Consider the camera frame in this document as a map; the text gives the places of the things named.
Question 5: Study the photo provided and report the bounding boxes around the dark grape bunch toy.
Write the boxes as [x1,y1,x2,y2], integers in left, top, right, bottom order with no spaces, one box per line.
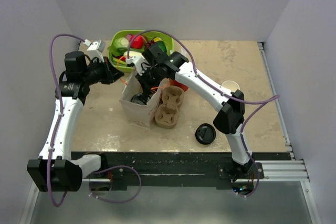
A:
[144,40,155,49]

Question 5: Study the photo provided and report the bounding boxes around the cardboard cup carrier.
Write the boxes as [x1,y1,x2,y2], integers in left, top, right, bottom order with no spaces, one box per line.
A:
[154,86,184,129]

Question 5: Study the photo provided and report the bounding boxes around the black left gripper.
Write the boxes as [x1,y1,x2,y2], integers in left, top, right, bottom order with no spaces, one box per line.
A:
[82,56,124,86]

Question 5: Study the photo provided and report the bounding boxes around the green cabbage toy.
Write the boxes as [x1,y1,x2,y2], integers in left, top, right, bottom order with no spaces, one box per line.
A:
[112,37,130,49]

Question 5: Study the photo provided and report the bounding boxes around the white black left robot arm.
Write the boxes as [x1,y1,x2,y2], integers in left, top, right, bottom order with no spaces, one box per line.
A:
[27,50,124,192]

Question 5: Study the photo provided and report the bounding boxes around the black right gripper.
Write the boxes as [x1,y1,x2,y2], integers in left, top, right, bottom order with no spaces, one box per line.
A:
[136,65,164,96]

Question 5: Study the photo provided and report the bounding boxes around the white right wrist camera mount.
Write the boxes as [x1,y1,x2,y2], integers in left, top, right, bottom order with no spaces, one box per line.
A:
[125,56,148,76]

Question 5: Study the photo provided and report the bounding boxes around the black coffee lid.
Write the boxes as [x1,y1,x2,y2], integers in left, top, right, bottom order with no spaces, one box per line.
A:
[131,93,150,105]

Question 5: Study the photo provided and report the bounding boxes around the green paper cup far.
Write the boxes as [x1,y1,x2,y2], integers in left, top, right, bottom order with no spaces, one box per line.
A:
[222,80,240,92]

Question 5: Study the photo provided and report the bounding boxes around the paper bag orange handles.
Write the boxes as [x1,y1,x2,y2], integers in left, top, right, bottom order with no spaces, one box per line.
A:
[119,64,168,129]

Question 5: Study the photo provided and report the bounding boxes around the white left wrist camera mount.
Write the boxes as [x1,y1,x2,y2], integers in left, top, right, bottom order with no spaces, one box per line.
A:
[83,39,106,62]

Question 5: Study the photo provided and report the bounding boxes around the green plastic bin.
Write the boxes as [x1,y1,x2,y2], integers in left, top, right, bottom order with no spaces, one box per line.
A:
[107,30,174,73]

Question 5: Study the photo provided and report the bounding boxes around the red ribbed cup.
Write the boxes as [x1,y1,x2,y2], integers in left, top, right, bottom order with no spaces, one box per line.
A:
[169,79,188,92]

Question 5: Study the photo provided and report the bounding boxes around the green cucumber toy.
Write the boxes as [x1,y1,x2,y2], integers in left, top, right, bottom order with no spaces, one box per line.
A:
[153,37,167,52]

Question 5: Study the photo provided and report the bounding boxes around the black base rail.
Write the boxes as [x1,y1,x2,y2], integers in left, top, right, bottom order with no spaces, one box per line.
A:
[70,151,292,190]

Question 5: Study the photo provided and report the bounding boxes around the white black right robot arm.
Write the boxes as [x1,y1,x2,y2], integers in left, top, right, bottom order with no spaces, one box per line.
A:
[128,44,253,178]

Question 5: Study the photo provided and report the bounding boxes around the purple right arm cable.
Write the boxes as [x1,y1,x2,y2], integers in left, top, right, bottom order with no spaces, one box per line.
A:
[127,30,280,198]

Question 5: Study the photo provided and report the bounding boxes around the aluminium frame rail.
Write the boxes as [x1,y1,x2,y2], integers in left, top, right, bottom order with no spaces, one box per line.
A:
[230,158,310,183]

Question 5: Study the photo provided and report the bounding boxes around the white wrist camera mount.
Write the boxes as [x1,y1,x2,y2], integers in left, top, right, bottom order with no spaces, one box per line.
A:
[83,39,106,62]
[125,56,148,76]

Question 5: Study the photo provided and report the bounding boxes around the red apple toy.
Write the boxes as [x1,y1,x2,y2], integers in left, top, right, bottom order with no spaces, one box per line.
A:
[130,35,144,49]

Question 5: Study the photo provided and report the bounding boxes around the black lid stack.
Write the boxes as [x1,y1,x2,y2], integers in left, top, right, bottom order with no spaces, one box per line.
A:
[195,123,216,145]

